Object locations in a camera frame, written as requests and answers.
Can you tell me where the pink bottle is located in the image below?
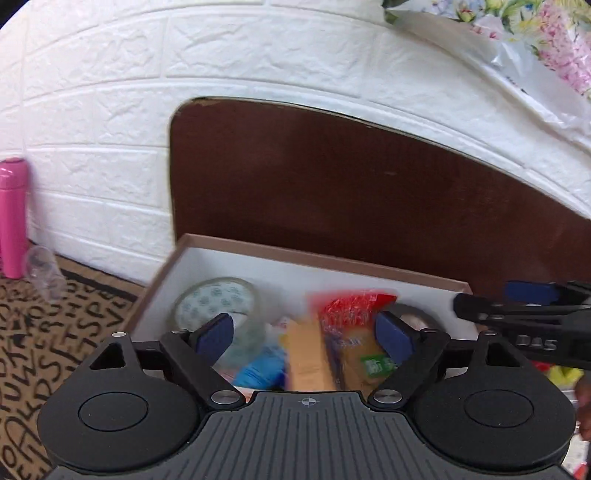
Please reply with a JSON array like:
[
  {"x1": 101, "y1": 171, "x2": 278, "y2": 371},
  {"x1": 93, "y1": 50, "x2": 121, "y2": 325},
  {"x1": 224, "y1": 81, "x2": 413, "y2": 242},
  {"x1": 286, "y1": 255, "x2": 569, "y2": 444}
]
[{"x1": 0, "y1": 158, "x2": 31, "y2": 280}]

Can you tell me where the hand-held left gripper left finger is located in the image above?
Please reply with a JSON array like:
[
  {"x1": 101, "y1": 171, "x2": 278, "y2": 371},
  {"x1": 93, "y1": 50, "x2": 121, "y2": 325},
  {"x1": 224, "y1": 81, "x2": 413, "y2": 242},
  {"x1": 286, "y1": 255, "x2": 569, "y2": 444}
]
[{"x1": 90, "y1": 313, "x2": 245, "y2": 411}]

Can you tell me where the clear plastic cup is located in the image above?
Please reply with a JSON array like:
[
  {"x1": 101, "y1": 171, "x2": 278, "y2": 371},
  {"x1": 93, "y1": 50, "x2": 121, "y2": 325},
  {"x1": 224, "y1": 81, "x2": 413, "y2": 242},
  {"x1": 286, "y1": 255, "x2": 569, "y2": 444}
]
[{"x1": 23, "y1": 246, "x2": 65, "y2": 301}]

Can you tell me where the tan cardboard box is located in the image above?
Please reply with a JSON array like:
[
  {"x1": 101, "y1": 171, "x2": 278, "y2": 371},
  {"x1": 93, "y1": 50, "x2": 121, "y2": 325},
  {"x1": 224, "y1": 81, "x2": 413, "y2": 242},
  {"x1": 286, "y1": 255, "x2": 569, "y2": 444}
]
[{"x1": 124, "y1": 233, "x2": 478, "y2": 398}]

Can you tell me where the tan flat packet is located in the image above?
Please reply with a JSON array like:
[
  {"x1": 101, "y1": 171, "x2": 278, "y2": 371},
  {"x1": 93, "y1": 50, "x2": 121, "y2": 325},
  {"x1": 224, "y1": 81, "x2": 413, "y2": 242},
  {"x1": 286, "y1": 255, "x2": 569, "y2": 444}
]
[{"x1": 281, "y1": 318, "x2": 334, "y2": 393}]

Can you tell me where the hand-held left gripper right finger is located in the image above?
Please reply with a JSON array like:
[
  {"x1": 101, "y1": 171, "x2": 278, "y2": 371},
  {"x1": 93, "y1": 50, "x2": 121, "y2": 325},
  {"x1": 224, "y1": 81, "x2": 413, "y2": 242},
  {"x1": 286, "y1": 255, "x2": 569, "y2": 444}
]
[{"x1": 368, "y1": 311, "x2": 509, "y2": 411}]

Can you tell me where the person's right hand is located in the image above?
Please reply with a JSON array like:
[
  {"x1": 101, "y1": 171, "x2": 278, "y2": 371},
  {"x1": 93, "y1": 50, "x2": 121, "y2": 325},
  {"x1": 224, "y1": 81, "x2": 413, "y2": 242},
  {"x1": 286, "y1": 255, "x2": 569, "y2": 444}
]
[{"x1": 575, "y1": 373, "x2": 591, "y2": 440}]

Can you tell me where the patterned clear tape roll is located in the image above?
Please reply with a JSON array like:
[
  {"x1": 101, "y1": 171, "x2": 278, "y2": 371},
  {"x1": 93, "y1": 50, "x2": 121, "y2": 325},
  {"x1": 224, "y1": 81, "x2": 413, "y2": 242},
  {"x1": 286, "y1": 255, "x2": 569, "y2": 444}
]
[{"x1": 172, "y1": 277, "x2": 266, "y2": 370}]

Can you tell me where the floral plastic bag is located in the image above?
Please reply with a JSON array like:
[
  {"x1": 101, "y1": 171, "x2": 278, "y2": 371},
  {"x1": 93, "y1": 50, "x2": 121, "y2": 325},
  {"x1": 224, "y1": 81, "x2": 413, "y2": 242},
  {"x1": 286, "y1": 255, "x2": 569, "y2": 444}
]
[{"x1": 383, "y1": 0, "x2": 591, "y2": 148}]

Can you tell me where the blue packet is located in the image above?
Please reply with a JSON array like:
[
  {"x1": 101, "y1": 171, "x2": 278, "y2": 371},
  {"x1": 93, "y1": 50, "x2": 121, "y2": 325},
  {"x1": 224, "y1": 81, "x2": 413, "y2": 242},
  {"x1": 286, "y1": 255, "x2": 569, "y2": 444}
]
[{"x1": 233, "y1": 346, "x2": 288, "y2": 393}]

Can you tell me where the letter printed brown cloth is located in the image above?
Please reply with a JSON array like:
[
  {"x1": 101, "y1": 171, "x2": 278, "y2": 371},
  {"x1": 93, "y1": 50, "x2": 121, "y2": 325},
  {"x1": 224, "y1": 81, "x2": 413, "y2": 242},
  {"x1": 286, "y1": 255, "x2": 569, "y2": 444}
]
[{"x1": 0, "y1": 256, "x2": 148, "y2": 480}]

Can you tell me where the brown wooden board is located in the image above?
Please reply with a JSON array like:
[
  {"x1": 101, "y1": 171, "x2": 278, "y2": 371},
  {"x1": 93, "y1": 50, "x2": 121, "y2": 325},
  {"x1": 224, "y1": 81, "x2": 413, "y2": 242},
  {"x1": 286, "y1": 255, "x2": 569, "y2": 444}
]
[{"x1": 168, "y1": 97, "x2": 591, "y2": 296}]

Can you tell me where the brown insole packet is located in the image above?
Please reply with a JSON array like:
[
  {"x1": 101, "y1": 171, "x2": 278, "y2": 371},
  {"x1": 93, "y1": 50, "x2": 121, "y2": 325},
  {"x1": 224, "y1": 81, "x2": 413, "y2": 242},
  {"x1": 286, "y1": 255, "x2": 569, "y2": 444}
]
[{"x1": 309, "y1": 290, "x2": 400, "y2": 393}]

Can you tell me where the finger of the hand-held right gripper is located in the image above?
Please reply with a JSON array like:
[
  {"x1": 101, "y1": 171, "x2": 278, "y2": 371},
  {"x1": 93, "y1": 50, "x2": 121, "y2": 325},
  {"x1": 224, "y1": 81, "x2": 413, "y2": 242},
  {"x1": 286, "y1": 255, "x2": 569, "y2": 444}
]
[
  {"x1": 503, "y1": 281, "x2": 591, "y2": 306},
  {"x1": 452, "y1": 293, "x2": 591, "y2": 326}
]

